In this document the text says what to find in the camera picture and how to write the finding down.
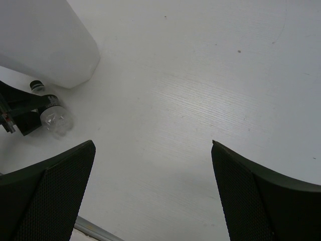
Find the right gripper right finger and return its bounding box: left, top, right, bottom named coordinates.
left=211, top=141, right=320, bottom=240

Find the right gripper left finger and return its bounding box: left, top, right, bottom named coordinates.
left=1, top=140, right=96, bottom=240

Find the Pepsi black cap bottle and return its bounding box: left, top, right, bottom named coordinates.
left=30, top=80, right=74, bottom=138

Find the aluminium frame rail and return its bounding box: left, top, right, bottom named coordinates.
left=0, top=170, right=126, bottom=241

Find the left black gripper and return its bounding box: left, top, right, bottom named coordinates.
left=1, top=81, right=59, bottom=136

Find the white octagonal plastic bin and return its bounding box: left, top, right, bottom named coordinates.
left=1, top=1, right=100, bottom=88

